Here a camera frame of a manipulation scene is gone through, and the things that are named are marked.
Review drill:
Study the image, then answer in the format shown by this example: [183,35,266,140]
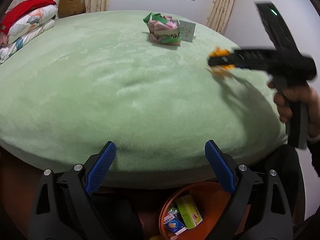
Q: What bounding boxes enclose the orange snack packet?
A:
[206,46,235,77]

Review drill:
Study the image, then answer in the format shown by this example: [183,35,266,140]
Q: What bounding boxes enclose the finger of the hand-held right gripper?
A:
[208,51,237,68]

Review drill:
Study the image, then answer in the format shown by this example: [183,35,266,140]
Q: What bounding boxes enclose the red folded blanket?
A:
[0,0,57,34]

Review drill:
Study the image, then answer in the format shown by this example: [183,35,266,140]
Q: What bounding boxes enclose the orange plastic bin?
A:
[159,181,250,240]

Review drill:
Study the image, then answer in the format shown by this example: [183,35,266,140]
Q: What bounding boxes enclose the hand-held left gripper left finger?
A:
[28,141,117,240]

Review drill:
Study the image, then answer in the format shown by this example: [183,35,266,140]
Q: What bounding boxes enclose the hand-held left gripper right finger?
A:
[204,140,293,240]

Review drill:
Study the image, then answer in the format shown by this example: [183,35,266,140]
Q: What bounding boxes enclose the floral folded quilt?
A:
[0,19,55,64]
[6,5,58,39]

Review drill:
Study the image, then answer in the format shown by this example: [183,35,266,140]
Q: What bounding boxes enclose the brown teddy bear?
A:
[58,0,86,19]

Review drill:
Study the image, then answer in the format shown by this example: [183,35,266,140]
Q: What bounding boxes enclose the green striped box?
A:
[175,195,203,230]

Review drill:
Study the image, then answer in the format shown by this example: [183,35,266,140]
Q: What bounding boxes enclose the green snack bag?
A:
[143,12,182,46]

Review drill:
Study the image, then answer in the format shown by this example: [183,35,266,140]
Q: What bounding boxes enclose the green bed blanket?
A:
[0,10,288,189]

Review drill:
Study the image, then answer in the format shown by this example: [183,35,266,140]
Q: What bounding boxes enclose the blue medicine box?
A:
[164,211,187,235]

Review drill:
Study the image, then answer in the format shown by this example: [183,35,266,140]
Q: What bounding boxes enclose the person's right hand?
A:
[269,80,320,138]

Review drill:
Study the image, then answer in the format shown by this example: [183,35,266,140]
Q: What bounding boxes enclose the white green box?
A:
[179,20,196,42]

